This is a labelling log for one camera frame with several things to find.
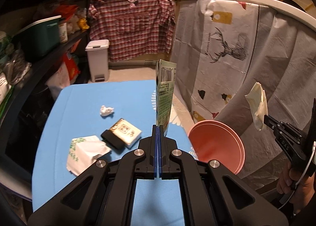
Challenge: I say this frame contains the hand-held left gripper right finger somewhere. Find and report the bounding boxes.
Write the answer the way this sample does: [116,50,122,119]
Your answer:
[158,125,289,226]

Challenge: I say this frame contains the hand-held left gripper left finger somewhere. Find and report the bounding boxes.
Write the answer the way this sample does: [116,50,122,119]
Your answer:
[28,125,158,226]

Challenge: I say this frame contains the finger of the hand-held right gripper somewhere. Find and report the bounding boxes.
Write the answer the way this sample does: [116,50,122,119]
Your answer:
[263,114,284,131]

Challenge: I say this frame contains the cream wrapper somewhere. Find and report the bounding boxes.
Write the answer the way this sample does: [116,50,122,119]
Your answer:
[245,82,268,131]

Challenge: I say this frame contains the black and beige snack packet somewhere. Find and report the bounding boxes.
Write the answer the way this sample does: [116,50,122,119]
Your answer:
[110,118,143,149]

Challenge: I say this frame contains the black pouch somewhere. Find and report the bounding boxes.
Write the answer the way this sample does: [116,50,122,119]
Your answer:
[101,129,125,152]

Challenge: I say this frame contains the pink plastic bin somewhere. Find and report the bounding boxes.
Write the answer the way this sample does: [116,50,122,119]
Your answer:
[188,120,245,174]

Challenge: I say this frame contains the green printed packet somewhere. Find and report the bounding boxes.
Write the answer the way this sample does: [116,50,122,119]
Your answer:
[155,59,178,138]

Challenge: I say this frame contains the white tissue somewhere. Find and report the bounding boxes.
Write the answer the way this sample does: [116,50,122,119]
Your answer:
[99,105,114,117]

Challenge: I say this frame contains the white tissue packet green print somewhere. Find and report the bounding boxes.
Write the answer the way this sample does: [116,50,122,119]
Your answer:
[66,135,112,176]

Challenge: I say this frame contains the person's right hand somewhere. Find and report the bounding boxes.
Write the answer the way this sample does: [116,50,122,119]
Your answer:
[276,162,316,207]

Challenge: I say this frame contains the grey curtain cloth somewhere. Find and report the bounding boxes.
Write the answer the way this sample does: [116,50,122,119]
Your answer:
[215,4,316,192]

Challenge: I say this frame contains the white pedal bin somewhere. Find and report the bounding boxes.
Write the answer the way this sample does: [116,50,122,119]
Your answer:
[85,39,110,83]

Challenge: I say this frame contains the white deer print cloth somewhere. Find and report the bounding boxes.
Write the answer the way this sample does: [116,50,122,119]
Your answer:
[170,0,260,120]

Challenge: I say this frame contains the orange snack bag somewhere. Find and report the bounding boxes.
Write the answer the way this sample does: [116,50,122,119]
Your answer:
[63,52,81,81]

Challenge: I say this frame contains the white plastic bag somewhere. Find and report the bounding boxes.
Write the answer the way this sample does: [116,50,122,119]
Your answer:
[47,62,71,93]

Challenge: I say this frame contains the red plaid shirt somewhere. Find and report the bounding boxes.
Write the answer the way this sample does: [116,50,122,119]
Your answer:
[88,0,176,62]

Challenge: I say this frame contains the black shelf rack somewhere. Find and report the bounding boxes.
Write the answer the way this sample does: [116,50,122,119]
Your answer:
[0,0,90,167]

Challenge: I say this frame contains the yellow toy figure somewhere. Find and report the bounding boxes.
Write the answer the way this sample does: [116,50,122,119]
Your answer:
[78,17,90,30]

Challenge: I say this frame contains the green and white food packet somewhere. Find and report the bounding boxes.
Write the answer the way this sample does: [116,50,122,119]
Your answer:
[0,72,14,115]

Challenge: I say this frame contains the green storage box white lid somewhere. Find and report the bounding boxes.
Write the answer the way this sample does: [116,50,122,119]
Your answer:
[12,15,62,61]

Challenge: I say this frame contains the red bag on shelf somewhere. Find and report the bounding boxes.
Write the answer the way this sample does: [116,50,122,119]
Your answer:
[54,5,77,18]

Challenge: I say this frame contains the white cable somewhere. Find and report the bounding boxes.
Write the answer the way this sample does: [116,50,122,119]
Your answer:
[279,142,316,210]

